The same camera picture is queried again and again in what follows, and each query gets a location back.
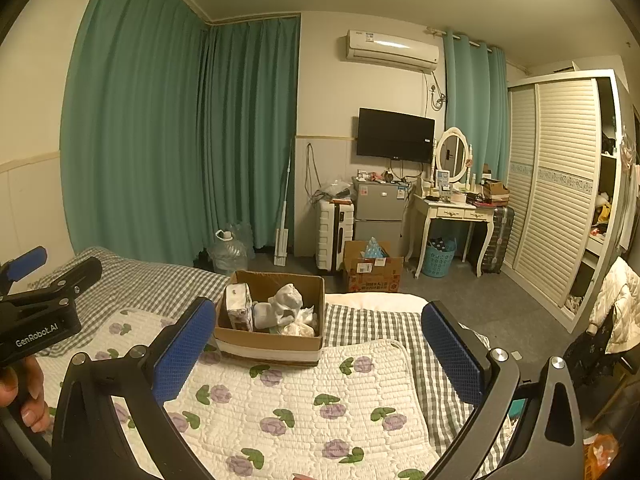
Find floral black-white tissue pack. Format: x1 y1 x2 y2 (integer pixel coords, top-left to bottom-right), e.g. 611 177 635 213
224 283 254 332

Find cream lace cloth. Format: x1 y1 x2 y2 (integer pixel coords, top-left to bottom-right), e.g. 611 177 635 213
280 308 318 337

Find blue plastic basket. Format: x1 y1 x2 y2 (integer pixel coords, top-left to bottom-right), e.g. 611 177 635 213
422 237 457 278

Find open cardboard box on bed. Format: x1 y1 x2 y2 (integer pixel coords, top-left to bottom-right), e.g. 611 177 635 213
214 270 326 365

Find cardboard box on floor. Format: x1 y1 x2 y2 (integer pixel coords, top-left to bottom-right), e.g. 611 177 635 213
343 240 404 292

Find person's left hand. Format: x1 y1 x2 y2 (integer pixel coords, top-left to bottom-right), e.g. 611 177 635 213
0 353 51 434

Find white floor mop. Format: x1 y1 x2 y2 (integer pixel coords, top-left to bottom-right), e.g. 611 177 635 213
273 140 295 266

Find grey checkered bed sheet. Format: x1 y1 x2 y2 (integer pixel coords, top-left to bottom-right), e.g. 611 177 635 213
29 245 516 461

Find white suitcase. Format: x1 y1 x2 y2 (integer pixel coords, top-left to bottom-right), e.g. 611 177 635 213
316 200 355 272

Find narrow teal curtain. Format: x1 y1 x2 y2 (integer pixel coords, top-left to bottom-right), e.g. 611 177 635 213
442 32 509 180

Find clear water jug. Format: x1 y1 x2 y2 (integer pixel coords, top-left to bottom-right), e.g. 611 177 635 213
207 230 248 275

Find dark checkered suitcase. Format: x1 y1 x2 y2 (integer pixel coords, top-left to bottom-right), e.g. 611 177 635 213
482 206 515 273

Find white dressing table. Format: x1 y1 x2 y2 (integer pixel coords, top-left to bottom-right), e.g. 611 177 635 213
405 193 495 278

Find grey mini fridge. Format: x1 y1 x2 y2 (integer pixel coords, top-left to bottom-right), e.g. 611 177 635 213
354 179 408 257

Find white air conditioner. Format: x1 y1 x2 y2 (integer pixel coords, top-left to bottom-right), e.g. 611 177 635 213
346 30 439 73

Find white louvred wardrobe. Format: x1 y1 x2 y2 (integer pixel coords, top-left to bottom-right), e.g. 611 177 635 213
503 68 634 332

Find white floral quilt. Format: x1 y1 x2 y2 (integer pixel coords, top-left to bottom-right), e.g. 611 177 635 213
37 306 516 480

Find black wall television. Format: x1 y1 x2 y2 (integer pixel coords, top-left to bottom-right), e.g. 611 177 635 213
356 107 435 164

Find white oval vanity mirror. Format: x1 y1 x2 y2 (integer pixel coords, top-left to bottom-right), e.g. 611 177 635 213
434 127 473 183

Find large teal curtain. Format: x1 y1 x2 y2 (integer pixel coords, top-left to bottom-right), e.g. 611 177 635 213
60 0 300 264

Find white jacket on chair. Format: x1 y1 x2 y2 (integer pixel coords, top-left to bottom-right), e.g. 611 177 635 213
587 257 640 354

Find white socks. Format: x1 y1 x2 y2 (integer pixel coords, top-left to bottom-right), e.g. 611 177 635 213
253 283 304 330

